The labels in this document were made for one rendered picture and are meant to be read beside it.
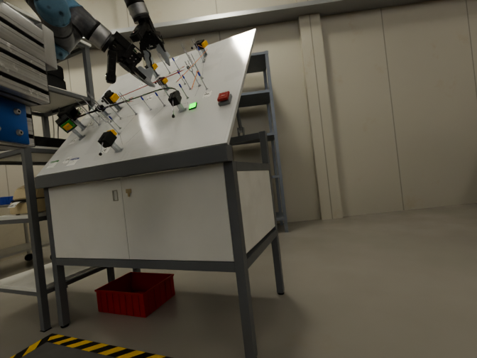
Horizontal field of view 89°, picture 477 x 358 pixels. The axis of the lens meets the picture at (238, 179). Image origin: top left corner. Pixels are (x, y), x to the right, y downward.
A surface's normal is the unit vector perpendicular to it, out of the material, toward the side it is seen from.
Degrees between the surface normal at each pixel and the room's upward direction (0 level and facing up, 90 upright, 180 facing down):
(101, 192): 90
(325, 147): 90
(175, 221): 90
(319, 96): 90
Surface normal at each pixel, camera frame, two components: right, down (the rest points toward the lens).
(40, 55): 0.99, -0.11
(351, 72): -0.04, 0.00
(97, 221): -0.37, 0.04
